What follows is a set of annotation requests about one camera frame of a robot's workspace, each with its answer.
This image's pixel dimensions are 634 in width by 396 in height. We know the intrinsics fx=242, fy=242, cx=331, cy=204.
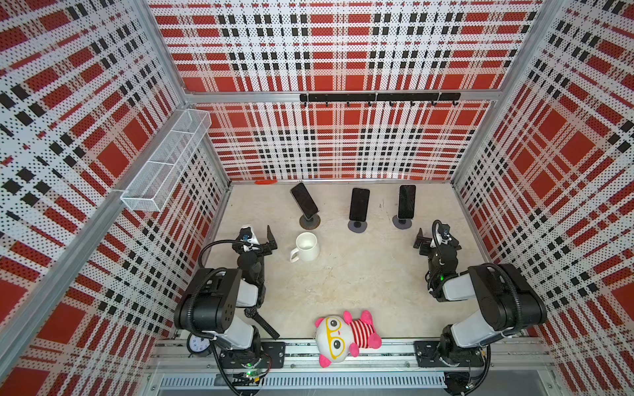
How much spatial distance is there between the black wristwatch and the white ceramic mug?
22cm

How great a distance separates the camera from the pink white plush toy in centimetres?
70

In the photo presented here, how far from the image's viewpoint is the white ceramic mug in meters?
0.91

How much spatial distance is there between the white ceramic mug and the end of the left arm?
0.09 metres

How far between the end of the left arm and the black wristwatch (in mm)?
205

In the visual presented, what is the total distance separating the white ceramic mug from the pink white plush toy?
238 millimetres

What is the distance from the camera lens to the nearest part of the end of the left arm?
705mm
